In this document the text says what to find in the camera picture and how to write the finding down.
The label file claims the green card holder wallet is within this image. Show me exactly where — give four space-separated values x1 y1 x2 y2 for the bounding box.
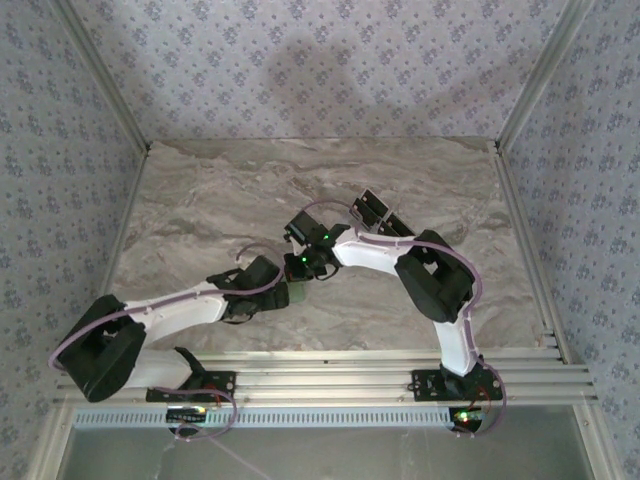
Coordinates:
283 281 310 305

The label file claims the black tiered card stand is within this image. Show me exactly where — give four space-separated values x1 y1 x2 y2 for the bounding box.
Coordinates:
349 186 418 239

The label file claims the small black circuit board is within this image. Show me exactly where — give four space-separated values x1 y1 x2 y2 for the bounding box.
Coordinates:
166 406 209 426
448 406 487 434

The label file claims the grey metal lower panel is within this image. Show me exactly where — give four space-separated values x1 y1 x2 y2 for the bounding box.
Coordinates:
59 427 589 480

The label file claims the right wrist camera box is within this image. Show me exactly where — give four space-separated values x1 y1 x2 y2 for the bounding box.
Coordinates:
282 210 325 246

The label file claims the long aluminium extrusion rail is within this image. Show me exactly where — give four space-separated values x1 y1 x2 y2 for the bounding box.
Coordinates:
52 348 600 407

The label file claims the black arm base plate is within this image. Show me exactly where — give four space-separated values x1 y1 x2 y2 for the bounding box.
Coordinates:
410 368 504 403
145 370 237 404

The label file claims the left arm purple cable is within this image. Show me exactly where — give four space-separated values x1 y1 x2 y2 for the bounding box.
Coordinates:
48 242 286 444

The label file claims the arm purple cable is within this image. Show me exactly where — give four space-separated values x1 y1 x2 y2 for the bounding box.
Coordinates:
48 242 286 444
299 198 509 441

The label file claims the white slotted cable duct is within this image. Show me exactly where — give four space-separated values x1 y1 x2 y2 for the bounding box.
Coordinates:
73 405 454 430

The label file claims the aluminium table side rail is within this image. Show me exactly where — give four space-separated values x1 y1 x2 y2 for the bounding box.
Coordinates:
74 147 151 371
492 144 572 365

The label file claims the thin loose purple cable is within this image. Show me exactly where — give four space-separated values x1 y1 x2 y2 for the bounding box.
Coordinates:
207 437 274 480

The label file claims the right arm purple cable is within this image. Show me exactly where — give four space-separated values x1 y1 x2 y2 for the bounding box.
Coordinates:
299 198 509 441

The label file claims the short aluminium frame leg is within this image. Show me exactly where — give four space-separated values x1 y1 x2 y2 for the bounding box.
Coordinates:
574 402 619 480
27 404 76 480

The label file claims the slanted aluminium frame post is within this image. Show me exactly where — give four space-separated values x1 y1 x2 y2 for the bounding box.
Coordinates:
497 0 599 151
49 0 153 153

